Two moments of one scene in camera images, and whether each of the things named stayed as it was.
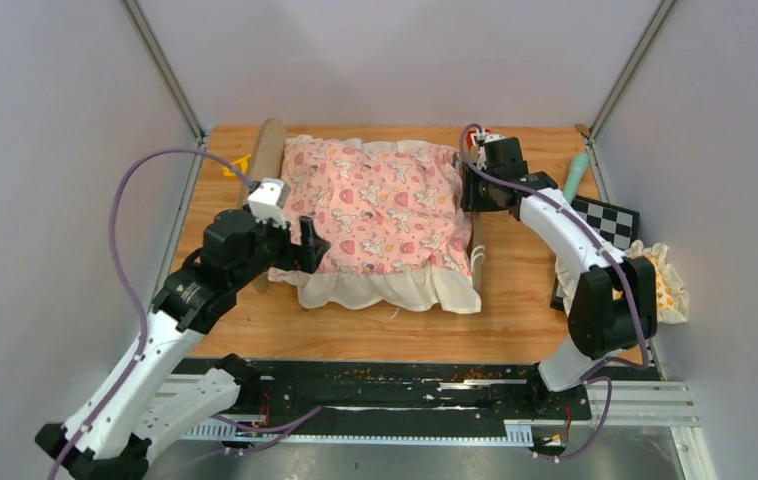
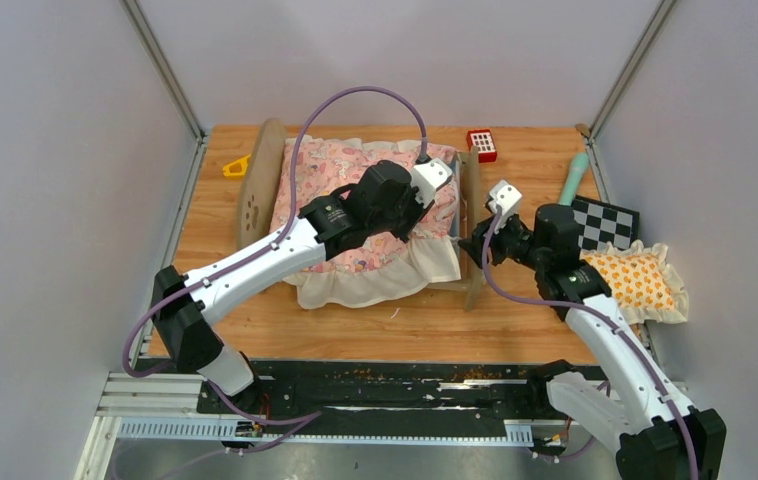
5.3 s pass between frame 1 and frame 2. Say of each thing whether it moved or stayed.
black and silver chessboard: stayed
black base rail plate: stayed
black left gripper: moved
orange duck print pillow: stayed
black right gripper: moved
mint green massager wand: stayed
